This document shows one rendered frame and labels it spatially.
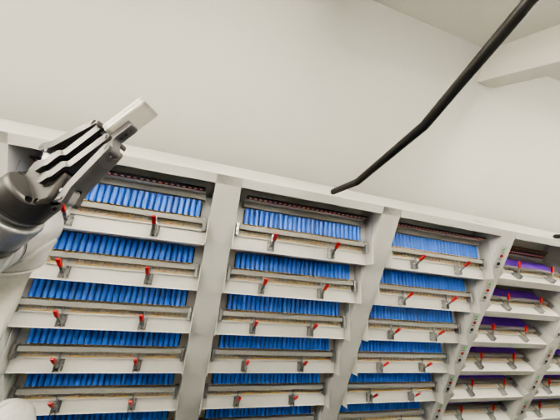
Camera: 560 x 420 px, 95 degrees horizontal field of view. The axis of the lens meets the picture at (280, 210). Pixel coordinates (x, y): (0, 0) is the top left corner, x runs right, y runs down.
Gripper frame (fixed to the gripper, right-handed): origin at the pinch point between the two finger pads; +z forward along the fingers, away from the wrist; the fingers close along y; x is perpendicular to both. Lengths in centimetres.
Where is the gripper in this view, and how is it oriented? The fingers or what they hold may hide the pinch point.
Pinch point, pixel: (131, 120)
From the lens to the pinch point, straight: 45.5
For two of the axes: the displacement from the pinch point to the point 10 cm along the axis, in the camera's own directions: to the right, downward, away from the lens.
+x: 2.1, 3.5, 9.1
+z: 7.7, -6.3, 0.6
